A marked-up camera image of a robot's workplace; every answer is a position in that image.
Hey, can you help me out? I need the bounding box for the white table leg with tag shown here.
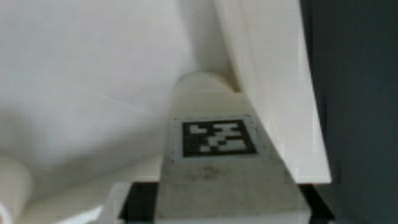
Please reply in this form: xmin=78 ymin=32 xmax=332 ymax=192
xmin=154 ymin=72 xmax=311 ymax=224

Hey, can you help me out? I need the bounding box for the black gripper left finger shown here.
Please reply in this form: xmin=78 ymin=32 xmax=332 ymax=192
xmin=99 ymin=182 xmax=158 ymax=224

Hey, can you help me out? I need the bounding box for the white square tabletop panel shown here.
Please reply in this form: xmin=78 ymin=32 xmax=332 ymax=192
xmin=0 ymin=0 xmax=330 ymax=224

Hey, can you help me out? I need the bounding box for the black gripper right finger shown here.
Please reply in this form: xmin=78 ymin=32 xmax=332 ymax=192
xmin=300 ymin=184 xmax=334 ymax=224

